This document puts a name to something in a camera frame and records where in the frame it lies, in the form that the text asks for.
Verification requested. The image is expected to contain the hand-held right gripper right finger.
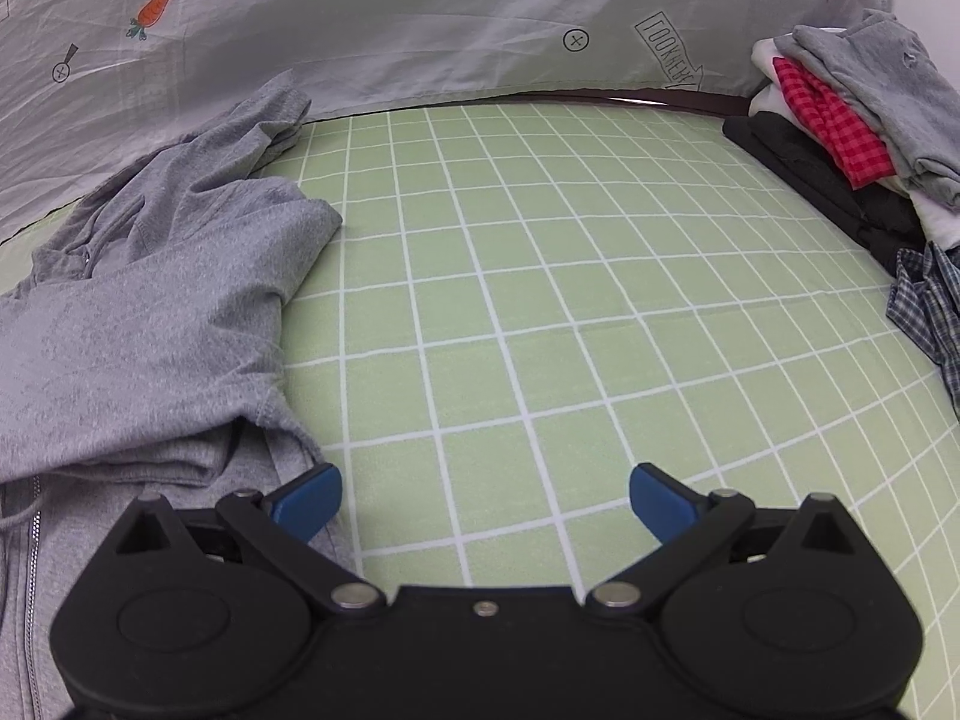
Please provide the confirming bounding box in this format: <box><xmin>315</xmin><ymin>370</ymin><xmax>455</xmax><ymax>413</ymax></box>
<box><xmin>585</xmin><ymin>461</ymin><xmax>871</xmax><ymax>620</ymax></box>

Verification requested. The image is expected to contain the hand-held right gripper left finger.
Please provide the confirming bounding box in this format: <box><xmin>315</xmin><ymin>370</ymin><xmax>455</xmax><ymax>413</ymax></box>
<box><xmin>112</xmin><ymin>461</ymin><xmax>387</xmax><ymax>620</ymax></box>

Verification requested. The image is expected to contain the grey zip hoodie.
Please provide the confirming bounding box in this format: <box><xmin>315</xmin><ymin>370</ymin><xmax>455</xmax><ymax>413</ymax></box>
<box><xmin>0</xmin><ymin>69</ymin><xmax>361</xmax><ymax>720</ymax></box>

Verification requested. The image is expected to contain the blue plaid shirt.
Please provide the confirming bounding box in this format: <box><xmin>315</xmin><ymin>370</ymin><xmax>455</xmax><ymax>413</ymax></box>
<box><xmin>885</xmin><ymin>241</ymin><xmax>960</xmax><ymax>417</ymax></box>

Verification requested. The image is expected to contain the folded black garment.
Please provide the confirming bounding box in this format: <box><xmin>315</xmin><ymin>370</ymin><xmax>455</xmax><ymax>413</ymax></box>
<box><xmin>724</xmin><ymin>111</ymin><xmax>927</xmax><ymax>275</ymax></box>

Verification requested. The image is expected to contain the folded white garment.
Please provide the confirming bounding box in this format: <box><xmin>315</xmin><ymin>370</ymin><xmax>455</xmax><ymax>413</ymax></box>
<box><xmin>750</xmin><ymin>37</ymin><xmax>960</xmax><ymax>248</ymax></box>

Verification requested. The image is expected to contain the red checked garment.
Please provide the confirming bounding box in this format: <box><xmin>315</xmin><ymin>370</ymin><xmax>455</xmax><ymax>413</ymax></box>
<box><xmin>772</xmin><ymin>56</ymin><xmax>893</xmax><ymax>190</ymax></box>

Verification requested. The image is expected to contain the folded grey garment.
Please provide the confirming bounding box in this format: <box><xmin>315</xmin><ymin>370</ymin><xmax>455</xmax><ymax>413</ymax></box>
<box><xmin>791</xmin><ymin>9</ymin><xmax>960</xmax><ymax>207</ymax></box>

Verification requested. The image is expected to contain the carrot print grey sheet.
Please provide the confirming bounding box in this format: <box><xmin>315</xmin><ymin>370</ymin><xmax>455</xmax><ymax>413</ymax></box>
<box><xmin>0</xmin><ymin>0</ymin><xmax>897</xmax><ymax>241</ymax></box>

